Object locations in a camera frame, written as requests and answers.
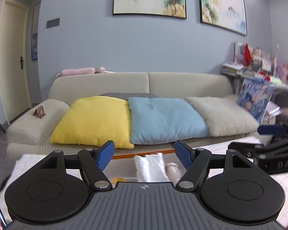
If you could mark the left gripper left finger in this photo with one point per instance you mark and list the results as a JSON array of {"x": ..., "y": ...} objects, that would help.
[{"x": 93, "y": 163}]

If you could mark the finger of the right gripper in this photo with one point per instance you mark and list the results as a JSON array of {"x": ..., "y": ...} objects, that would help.
[{"x": 271, "y": 130}]

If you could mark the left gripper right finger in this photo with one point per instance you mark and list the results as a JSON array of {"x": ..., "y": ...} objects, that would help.
[{"x": 196, "y": 162}]

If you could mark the white tissue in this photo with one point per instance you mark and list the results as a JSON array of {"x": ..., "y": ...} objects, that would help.
[{"x": 151, "y": 168}]

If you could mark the brown scouring sponge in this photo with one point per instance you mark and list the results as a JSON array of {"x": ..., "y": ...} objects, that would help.
[{"x": 173, "y": 172}]

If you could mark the yellow snack bag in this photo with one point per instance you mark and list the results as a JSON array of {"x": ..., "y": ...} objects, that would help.
[{"x": 115, "y": 180}]

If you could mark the lemon pattern checked tablecloth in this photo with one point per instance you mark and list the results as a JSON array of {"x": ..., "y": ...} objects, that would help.
[{"x": 229, "y": 191}]

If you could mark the orange cardboard box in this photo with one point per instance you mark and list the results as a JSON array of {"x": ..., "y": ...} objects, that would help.
[{"x": 125, "y": 156}]

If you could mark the blue anime picture board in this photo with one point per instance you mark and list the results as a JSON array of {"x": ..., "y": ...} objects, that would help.
[{"x": 254, "y": 97}]

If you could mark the yellow cushion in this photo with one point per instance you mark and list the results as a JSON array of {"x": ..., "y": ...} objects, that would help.
[{"x": 94, "y": 121}]

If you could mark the beige grey cushion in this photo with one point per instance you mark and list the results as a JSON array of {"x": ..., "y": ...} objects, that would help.
[{"x": 223, "y": 116}]

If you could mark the light blue cushion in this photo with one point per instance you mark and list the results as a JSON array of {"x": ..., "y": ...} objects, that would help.
[{"x": 164, "y": 120}]

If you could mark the cluttered side shelf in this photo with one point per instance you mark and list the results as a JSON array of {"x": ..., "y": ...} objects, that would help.
[{"x": 254, "y": 64}]

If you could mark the beige sofa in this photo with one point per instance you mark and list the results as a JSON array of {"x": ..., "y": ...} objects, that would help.
[{"x": 31, "y": 135}]

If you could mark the small brown phone stand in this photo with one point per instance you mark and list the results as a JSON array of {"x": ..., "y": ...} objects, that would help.
[{"x": 39, "y": 112}]

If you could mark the pink plush toy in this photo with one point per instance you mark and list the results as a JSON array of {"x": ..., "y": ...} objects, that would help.
[{"x": 82, "y": 71}]

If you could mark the cream door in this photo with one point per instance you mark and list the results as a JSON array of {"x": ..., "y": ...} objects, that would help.
[{"x": 14, "y": 85}]

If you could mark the right landscape painting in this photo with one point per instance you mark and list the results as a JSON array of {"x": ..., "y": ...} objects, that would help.
[{"x": 227, "y": 14}]

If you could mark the grey wall switch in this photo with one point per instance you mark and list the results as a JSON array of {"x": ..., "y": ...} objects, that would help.
[{"x": 53, "y": 23}]

